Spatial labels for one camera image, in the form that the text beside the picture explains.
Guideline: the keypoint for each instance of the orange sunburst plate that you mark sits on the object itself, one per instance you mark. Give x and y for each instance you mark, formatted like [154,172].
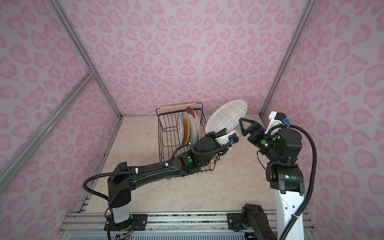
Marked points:
[180,129]

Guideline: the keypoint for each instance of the aluminium frame strut left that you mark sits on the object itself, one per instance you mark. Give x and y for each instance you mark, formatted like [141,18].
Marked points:
[20,159]

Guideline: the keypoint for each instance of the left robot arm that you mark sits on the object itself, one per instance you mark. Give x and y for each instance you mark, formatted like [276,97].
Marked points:
[186,160]

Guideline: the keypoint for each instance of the large pink blue plate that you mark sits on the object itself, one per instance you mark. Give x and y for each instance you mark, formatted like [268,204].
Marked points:
[191,116]

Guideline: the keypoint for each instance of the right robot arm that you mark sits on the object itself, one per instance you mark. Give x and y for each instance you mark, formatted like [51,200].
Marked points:
[284,175]

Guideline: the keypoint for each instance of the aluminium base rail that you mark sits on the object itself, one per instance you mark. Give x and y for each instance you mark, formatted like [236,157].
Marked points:
[81,225]

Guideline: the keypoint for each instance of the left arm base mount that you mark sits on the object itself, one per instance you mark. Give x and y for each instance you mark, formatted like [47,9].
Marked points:
[136,222]

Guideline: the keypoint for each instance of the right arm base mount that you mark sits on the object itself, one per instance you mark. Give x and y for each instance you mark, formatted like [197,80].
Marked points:
[237,222]

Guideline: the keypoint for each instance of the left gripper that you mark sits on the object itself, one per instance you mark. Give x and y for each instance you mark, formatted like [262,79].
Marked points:
[212,135]

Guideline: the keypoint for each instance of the black wire dish rack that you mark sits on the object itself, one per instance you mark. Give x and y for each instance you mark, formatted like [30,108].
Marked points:
[170,133]

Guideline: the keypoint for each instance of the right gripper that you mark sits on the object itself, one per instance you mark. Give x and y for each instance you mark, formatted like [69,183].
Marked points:
[252,128]

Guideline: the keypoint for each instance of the aluminium frame strut right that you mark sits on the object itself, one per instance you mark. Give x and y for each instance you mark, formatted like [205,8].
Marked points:
[295,39]

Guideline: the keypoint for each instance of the white plaid plate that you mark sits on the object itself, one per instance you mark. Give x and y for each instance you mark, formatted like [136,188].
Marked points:
[227,116]

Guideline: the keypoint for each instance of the orange woven plate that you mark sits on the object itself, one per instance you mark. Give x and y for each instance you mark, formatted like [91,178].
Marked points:
[186,128]

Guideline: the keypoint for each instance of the aluminium frame strut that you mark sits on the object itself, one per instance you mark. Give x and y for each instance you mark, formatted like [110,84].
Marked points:
[295,39]
[20,159]

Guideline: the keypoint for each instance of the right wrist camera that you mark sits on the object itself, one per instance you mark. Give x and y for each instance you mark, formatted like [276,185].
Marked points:
[277,118]

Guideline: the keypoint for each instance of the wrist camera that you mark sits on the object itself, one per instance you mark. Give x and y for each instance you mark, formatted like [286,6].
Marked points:
[232,138]
[277,118]

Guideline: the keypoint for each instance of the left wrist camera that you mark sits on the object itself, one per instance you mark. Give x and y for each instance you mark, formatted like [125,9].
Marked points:
[232,138]

